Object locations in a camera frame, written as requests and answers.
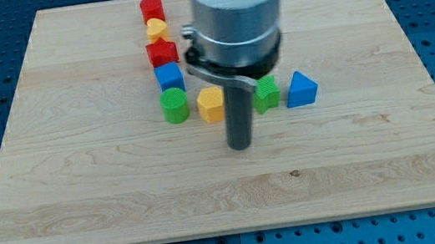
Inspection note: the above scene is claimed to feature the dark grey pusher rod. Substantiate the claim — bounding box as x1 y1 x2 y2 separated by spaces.
223 86 253 150

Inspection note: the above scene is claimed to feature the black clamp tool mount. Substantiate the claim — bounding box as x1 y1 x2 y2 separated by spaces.
181 24 281 93

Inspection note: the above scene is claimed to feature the green cylinder block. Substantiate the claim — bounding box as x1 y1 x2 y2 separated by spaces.
159 87 190 125

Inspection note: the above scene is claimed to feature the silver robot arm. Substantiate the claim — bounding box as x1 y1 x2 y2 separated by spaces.
181 0 281 150

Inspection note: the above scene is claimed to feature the yellow hexagon block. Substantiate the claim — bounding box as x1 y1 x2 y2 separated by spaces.
196 87 225 123

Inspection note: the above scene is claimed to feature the green star block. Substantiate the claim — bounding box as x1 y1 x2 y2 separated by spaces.
253 75 281 114

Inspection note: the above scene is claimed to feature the blue triangle block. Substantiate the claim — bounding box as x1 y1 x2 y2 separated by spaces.
287 71 318 109

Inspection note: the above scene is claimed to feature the blue cube block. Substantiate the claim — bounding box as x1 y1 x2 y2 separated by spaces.
154 62 186 92

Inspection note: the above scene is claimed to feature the red star block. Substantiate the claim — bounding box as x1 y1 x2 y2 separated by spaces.
145 38 179 68

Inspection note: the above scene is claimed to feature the yellow heart block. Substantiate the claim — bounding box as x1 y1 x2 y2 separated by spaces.
145 18 171 43

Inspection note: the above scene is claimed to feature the red cylinder block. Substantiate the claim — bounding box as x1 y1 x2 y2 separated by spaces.
139 0 166 23

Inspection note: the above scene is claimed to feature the wooden board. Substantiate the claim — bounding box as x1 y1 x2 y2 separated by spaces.
0 0 435 244

